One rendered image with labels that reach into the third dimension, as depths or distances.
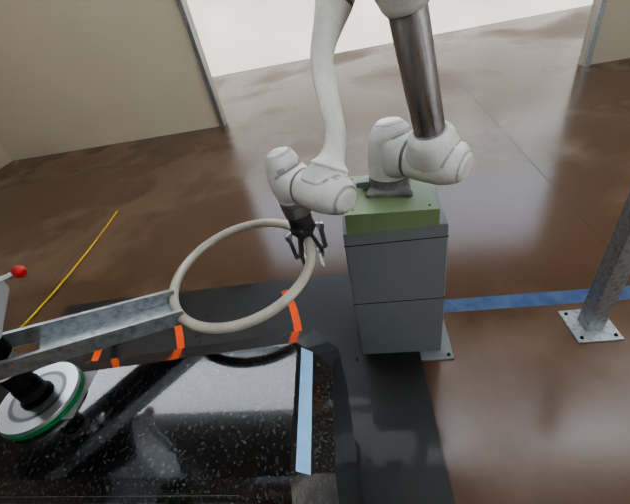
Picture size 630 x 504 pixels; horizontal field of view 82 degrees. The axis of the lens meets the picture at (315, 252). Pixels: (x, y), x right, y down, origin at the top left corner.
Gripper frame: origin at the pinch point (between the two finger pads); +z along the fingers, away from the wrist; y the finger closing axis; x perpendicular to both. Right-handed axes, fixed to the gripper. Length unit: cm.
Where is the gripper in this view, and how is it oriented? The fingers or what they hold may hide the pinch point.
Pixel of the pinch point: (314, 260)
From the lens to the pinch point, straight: 124.7
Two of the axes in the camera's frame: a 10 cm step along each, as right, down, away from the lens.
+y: -9.2, 3.7, -0.8
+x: 3.0, 5.7, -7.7
